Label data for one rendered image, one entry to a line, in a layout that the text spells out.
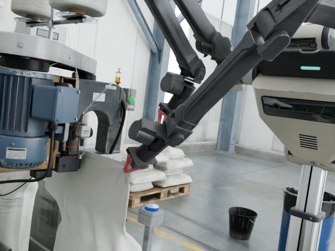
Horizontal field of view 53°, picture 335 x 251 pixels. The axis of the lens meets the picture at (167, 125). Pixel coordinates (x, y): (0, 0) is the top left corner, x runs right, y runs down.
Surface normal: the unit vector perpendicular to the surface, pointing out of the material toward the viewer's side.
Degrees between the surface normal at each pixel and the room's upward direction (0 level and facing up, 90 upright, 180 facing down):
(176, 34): 106
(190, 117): 123
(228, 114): 90
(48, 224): 90
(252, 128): 90
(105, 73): 90
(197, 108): 133
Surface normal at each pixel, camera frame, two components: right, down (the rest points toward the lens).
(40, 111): -0.28, 0.04
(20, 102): 0.37, 0.12
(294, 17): 0.11, 0.77
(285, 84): -0.32, -0.77
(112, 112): 0.76, 0.14
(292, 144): -0.57, 0.62
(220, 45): 0.62, 0.37
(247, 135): -0.64, -0.02
